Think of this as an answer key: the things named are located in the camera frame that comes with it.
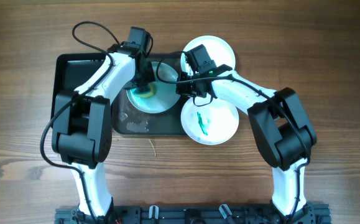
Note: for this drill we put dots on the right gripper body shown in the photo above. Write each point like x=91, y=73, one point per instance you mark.
x=189, y=88

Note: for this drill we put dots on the green yellow sponge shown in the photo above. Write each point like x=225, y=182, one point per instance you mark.
x=145, y=91

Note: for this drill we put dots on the white plate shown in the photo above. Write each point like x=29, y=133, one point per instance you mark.
x=164, y=96
x=209, y=121
x=218, y=50

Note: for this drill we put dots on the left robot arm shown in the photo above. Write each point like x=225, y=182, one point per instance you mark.
x=81, y=121

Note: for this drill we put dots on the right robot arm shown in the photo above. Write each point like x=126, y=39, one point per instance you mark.
x=281, y=128

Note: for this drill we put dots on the dark grey serving tray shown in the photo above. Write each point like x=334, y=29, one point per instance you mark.
x=127, y=120

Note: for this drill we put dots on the black rectangular water tub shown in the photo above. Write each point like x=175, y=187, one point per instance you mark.
x=71, y=71

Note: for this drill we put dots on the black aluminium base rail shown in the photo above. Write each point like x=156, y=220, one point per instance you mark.
x=257, y=213

